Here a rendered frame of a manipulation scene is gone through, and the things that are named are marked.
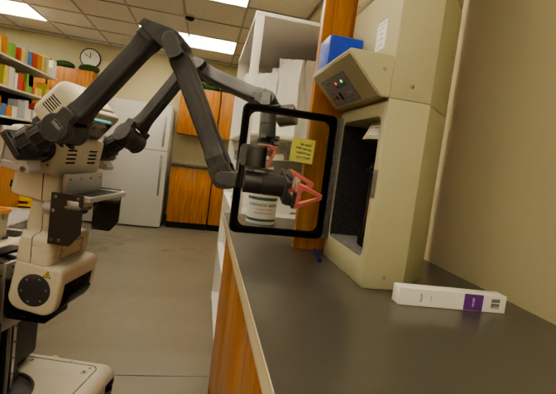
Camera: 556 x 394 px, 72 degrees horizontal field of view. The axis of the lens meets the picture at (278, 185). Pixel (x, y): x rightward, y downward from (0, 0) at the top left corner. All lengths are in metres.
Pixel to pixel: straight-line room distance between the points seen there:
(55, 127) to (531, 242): 1.28
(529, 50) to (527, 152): 0.29
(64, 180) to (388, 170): 0.96
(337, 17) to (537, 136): 0.69
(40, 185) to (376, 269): 1.05
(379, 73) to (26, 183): 1.11
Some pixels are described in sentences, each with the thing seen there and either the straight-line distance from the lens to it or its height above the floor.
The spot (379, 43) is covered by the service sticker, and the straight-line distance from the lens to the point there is 1.10.
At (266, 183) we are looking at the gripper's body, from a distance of 0.98.
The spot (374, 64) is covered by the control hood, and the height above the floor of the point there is 1.48.
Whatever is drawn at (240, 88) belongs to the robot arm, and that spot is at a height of 1.47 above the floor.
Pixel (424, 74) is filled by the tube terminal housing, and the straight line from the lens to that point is 1.03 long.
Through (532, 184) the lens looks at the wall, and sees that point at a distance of 1.20.
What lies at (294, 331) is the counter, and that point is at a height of 0.94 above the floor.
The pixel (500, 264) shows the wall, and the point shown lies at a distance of 1.26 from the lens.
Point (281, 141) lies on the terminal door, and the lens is 1.19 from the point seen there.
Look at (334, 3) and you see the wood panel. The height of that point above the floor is 1.76.
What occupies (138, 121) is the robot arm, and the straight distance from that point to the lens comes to 1.56.
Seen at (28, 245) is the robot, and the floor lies 0.87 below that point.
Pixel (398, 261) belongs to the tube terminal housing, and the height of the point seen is 1.01.
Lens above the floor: 1.23
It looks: 4 degrees down
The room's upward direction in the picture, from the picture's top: 7 degrees clockwise
